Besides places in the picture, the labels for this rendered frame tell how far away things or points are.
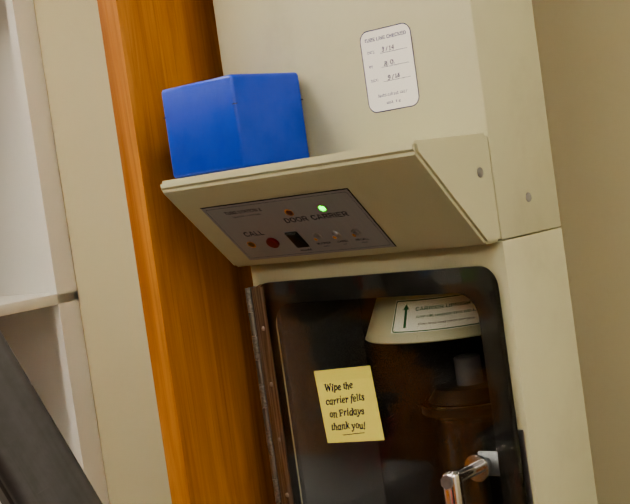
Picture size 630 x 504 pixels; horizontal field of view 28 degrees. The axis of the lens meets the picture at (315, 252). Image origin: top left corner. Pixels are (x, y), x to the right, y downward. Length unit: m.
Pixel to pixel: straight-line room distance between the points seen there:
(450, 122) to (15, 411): 0.50
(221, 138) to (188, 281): 0.21
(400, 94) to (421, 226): 0.14
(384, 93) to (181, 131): 0.20
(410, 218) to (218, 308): 0.33
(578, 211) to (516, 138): 0.43
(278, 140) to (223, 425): 0.34
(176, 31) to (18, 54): 0.89
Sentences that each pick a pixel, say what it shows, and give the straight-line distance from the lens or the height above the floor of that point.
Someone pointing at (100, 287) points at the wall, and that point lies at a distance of 2.22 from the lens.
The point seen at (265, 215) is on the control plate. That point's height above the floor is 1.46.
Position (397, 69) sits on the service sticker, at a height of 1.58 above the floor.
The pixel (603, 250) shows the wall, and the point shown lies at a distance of 1.60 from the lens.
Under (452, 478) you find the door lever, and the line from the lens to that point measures 1.16.
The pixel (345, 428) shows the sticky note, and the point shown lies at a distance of 1.29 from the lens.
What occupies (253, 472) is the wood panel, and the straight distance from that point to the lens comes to 1.43.
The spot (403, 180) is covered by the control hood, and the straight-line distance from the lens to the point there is 1.10.
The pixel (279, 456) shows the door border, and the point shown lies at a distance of 1.36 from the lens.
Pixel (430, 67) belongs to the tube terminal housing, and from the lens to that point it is 1.19.
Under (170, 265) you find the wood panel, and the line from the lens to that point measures 1.34.
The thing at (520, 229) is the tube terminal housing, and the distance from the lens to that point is 1.19.
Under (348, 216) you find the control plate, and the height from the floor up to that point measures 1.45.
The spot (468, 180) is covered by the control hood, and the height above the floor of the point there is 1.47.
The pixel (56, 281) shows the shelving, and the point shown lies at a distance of 2.24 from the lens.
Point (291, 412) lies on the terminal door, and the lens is 1.34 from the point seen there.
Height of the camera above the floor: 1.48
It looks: 3 degrees down
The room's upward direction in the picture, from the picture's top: 8 degrees counter-clockwise
